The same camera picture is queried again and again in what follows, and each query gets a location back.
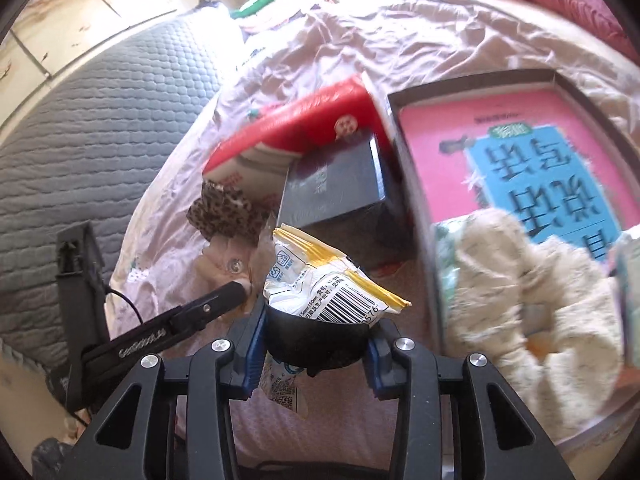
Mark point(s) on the shallow dark cardboard box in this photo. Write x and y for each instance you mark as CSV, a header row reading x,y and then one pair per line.
x,y
482,85

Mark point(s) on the white floral scrunchie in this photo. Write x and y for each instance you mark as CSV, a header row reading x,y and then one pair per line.
x,y
545,314

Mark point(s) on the grey quilted headboard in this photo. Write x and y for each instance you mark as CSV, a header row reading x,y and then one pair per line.
x,y
87,152

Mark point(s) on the tree wall painting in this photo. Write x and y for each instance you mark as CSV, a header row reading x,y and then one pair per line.
x,y
49,35

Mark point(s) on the dark blue box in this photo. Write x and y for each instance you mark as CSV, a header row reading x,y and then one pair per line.
x,y
344,195

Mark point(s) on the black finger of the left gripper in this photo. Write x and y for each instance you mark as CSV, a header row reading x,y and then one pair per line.
x,y
195,315

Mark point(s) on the green floral tissue pack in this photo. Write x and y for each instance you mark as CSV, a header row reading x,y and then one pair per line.
x,y
447,235

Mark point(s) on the red tissue box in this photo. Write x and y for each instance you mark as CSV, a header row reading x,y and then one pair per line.
x,y
256,158

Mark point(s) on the pink quilt bedspread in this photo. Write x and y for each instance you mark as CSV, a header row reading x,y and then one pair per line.
x,y
399,45

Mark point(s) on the pink blue book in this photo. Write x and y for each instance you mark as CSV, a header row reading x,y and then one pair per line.
x,y
526,152

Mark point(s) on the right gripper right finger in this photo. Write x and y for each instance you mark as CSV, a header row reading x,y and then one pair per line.
x,y
385,362

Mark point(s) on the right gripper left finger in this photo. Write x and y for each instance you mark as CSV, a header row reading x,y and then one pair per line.
x,y
241,375

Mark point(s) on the folded blankets pile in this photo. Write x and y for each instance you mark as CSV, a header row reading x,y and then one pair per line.
x,y
260,0

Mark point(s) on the cream plush doll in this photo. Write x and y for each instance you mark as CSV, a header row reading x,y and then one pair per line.
x,y
226,259

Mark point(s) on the yellow white snack packet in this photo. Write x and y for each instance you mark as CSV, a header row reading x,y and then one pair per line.
x,y
319,309

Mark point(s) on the leopard print scrunchie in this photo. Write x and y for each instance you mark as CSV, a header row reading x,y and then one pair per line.
x,y
226,211

